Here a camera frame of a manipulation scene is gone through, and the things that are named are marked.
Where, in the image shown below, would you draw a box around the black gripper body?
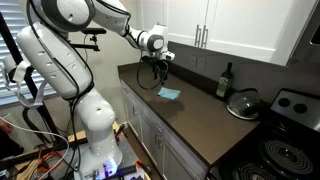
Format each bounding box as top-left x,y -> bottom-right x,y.
151,59 -> 170,76

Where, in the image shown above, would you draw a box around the blue microfiber towel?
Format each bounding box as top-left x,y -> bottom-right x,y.
157,87 -> 182,101

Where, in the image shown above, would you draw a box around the metal robot base table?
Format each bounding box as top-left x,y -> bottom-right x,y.
49,132 -> 153,180

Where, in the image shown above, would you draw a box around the person's hand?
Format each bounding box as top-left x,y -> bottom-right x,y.
0,119 -> 14,135

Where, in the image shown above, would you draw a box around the grey base cabinets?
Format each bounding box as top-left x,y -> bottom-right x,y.
120,79 -> 210,180

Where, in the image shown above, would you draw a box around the dark green olive oil bottle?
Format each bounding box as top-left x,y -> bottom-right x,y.
215,61 -> 234,99

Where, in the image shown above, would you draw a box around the upturned clear glass bowl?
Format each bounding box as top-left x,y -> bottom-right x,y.
226,88 -> 262,121

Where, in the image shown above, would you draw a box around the wooden board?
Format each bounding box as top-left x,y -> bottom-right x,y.
14,121 -> 121,180

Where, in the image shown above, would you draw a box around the black stand pole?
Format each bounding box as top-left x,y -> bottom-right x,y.
0,11 -> 63,143

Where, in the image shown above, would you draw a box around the black electric coil stove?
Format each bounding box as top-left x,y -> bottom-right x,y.
206,88 -> 320,180

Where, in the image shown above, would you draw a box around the white window blinds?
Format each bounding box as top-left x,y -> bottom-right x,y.
0,0 -> 62,107

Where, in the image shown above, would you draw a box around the dark over-range microwave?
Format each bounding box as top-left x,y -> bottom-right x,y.
288,0 -> 320,66

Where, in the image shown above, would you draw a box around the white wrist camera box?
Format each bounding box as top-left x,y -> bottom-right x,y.
162,51 -> 176,62

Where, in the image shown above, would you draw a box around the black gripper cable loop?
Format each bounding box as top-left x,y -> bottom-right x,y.
136,49 -> 170,91

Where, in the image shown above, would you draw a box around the silver wall cabinet handle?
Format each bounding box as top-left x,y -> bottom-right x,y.
201,24 -> 209,50
194,24 -> 201,48

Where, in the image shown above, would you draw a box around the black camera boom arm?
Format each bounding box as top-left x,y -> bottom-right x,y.
69,34 -> 101,53

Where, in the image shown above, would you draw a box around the black camera on boom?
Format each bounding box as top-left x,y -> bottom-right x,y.
80,27 -> 108,36

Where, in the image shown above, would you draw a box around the orange handled clamp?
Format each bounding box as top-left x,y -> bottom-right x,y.
134,159 -> 153,177

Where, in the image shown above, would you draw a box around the white wall cabinets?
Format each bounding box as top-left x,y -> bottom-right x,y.
139,0 -> 319,67

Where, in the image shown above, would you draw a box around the white cable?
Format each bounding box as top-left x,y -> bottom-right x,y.
0,116 -> 71,180

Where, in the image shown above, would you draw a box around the white strap headset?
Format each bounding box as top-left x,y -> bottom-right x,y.
0,55 -> 49,109

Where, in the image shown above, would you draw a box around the orange cable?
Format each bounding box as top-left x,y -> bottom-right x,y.
35,149 -> 65,175

